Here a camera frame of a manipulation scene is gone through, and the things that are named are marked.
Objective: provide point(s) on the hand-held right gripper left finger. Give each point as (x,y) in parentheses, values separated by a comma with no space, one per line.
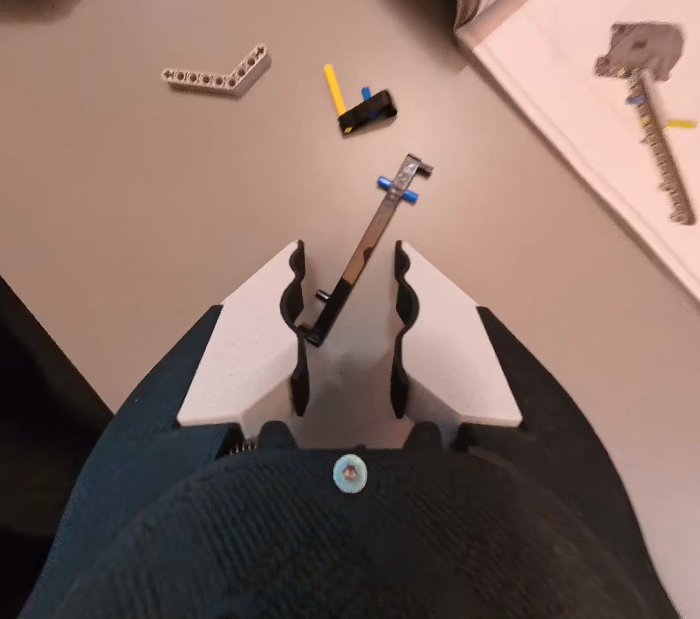
(240,356)

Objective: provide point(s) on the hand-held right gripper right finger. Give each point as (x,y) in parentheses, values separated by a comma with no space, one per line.
(459,356)

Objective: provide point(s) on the long black toy beam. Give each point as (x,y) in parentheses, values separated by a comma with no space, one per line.
(377,225)

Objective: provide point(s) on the light grey angled toy beam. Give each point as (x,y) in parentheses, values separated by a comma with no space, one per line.
(197,79)

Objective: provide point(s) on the short black toy beam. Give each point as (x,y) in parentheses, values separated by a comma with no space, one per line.
(366,116)

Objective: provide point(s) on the white instruction booklet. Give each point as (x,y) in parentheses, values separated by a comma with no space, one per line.
(547,83)

